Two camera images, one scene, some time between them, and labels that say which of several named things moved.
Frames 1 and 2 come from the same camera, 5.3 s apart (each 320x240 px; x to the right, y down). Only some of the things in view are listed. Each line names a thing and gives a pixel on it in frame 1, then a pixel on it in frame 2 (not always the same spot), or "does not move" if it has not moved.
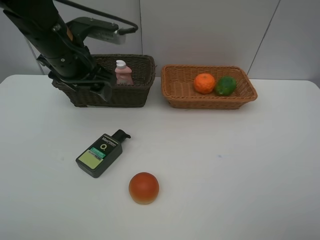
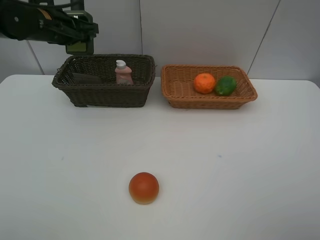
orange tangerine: [204, 83] does not move
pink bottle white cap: [123, 73] does not move
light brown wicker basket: [178, 87] does not move
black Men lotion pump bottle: [93, 160] → [77, 8]
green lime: [225, 85] does not move
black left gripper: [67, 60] → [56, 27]
